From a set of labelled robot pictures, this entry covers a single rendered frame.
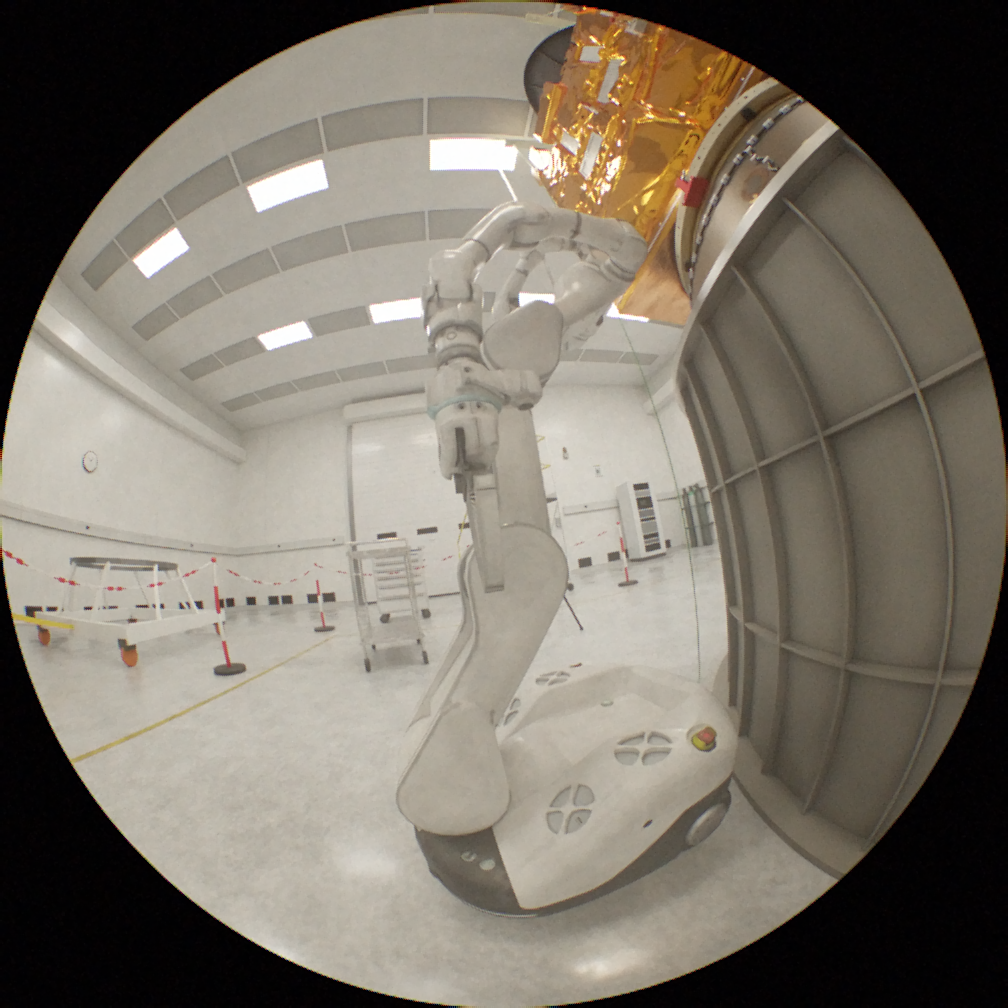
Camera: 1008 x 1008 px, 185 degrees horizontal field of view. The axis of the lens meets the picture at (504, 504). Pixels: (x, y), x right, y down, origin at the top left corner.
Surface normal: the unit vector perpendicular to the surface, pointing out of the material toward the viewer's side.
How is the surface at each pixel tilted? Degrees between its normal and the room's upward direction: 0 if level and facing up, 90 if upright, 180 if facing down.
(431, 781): 89
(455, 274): 101
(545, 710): 73
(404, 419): 90
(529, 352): 92
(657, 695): 68
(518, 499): 90
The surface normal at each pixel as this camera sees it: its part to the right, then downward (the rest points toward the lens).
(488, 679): 0.20, -0.22
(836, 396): -0.99, 0.15
